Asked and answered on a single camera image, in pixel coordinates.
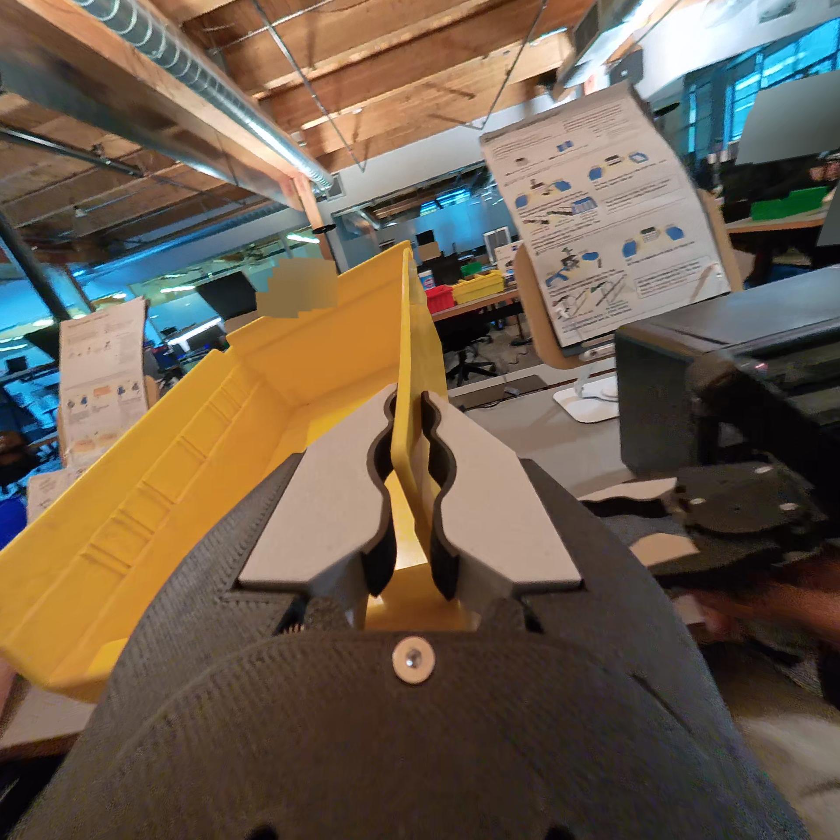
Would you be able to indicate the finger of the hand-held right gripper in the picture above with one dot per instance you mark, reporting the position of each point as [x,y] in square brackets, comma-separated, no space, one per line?
[666,550]
[636,495]

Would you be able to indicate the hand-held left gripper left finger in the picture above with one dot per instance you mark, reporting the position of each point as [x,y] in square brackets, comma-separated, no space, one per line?
[315,518]

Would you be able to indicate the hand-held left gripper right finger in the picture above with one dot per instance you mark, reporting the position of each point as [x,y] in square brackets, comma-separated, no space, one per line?
[512,525]

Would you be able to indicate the black drawer cabinet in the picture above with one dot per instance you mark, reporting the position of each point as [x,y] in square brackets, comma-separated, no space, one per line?
[656,407]

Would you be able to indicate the yellow plastic bin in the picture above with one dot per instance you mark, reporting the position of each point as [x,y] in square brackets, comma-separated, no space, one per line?
[479,289]
[164,472]

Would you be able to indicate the grey desk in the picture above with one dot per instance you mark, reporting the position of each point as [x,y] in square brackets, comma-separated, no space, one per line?
[558,453]

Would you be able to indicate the person's right hand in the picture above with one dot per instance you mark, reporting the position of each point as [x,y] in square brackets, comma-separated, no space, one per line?
[768,610]

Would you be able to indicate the black office chair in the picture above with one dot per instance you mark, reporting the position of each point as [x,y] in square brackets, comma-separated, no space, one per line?
[469,334]

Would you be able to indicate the curved plywood stand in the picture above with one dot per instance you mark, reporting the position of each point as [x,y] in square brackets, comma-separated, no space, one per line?
[535,308]

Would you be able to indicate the red plastic bin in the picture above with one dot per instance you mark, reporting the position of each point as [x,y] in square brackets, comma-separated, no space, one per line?
[439,300]

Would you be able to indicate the printed instruction poster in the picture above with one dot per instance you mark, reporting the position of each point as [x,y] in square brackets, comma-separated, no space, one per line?
[98,367]
[590,216]

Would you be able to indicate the wooden table with black legs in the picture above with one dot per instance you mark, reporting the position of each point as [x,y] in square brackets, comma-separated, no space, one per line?
[774,224]

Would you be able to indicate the green plastic bin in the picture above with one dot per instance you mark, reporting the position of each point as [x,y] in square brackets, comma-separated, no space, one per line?
[787,207]

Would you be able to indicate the silver ventilation duct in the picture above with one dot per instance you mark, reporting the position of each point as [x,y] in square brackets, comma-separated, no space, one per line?
[197,72]

